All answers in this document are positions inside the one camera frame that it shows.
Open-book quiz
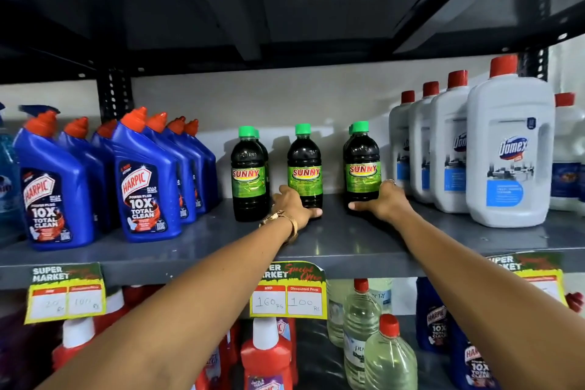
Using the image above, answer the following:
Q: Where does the person's right hand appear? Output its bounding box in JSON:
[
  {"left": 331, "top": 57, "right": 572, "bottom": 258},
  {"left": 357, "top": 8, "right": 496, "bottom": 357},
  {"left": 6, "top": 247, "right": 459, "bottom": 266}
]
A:
[{"left": 348, "top": 179, "right": 415, "bottom": 224}]

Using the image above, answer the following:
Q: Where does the blue cleaner bottle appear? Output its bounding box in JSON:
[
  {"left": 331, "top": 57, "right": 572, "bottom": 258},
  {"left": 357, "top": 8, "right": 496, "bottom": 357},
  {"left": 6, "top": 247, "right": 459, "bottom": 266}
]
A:
[
  {"left": 415, "top": 277, "right": 452, "bottom": 355},
  {"left": 449, "top": 325, "right": 502, "bottom": 390}
]

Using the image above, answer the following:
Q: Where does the red bottle white cap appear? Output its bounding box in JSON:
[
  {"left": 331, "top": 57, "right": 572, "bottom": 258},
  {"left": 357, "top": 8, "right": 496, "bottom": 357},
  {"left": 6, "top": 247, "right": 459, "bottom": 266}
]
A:
[
  {"left": 276, "top": 317, "right": 299, "bottom": 387},
  {"left": 51, "top": 317, "right": 98, "bottom": 372},
  {"left": 196, "top": 321, "right": 242, "bottom": 390},
  {"left": 240, "top": 317, "right": 293, "bottom": 390},
  {"left": 93, "top": 287, "right": 133, "bottom": 336}
]

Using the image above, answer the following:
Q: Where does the grey metal shelf rack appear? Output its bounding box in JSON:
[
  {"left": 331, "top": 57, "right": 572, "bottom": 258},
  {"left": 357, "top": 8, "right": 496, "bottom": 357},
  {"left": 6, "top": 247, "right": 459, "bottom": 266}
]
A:
[{"left": 0, "top": 0, "right": 585, "bottom": 390}]

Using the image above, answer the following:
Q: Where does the person's right forearm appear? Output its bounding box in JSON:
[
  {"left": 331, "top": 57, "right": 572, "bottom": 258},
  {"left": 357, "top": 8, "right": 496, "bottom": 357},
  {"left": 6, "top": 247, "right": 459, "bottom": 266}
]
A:
[{"left": 393, "top": 209, "right": 585, "bottom": 390}]

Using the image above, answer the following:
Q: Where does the person's left forearm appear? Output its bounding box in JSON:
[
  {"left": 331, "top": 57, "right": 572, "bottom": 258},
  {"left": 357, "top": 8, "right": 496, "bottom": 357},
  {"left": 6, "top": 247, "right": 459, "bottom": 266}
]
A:
[{"left": 36, "top": 216, "right": 294, "bottom": 390}]

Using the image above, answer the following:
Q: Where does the gold wristwatch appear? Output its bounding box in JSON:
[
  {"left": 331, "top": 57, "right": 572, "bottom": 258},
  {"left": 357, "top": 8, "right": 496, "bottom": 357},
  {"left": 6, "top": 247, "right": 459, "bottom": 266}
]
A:
[{"left": 259, "top": 210, "right": 299, "bottom": 244}]

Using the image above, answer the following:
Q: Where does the white jug red cap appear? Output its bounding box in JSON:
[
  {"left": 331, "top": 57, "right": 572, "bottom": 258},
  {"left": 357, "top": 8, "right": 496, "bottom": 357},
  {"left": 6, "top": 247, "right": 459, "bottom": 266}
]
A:
[
  {"left": 550, "top": 92, "right": 585, "bottom": 212},
  {"left": 409, "top": 81, "right": 440, "bottom": 204},
  {"left": 429, "top": 70, "right": 472, "bottom": 214},
  {"left": 466, "top": 55, "right": 556, "bottom": 229},
  {"left": 388, "top": 90, "right": 416, "bottom": 195}
]

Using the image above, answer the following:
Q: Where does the row of blue cleaner bottles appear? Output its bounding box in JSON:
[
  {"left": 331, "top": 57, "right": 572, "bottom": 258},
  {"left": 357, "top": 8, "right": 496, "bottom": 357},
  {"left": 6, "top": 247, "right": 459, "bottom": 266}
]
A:
[{"left": 13, "top": 106, "right": 219, "bottom": 251}]

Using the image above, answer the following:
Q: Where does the person's left hand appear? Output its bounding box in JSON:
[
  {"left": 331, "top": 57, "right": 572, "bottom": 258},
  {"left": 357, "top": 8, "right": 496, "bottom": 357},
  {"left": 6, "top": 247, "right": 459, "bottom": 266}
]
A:
[{"left": 272, "top": 184, "right": 324, "bottom": 233}]

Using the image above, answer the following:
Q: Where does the yellow price tag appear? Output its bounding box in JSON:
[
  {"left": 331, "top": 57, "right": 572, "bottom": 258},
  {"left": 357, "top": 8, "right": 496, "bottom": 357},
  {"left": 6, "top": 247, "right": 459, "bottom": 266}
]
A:
[
  {"left": 250, "top": 261, "right": 328, "bottom": 320},
  {"left": 486, "top": 251, "right": 569, "bottom": 308},
  {"left": 24, "top": 262, "right": 107, "bottom": 325}
]

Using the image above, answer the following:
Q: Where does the clear bottle red cap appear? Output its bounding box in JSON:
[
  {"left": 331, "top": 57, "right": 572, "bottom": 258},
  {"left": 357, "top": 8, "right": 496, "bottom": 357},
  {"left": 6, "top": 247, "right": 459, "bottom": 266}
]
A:
[
  {"left": 343, "top": 278, "right": 383, "bottom": 390},
  {"left": 367, "top": 278, "right": 394, "bottom": 314},
  {"left": 326, "top": 278, "right": 355, "bottom": 349},
  {"left": 364, "top": 313, "right": 418, "bottom": 390}
]

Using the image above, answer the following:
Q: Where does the dark bottle green cap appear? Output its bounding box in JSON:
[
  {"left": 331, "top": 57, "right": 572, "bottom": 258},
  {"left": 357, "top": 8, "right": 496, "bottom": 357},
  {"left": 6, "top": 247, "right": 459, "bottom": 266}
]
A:
[
  {"left": 344, "top": 121, "right": 382, "bottom": 215},
  {"left": 253, "top": 129, "right": 271, "bottom": 203},
  {"left": 230, "top": 126, "right": 268, "bottom": 222},
  {"left": 287, "top": 123, "right": 324, "bottom": 211}
]

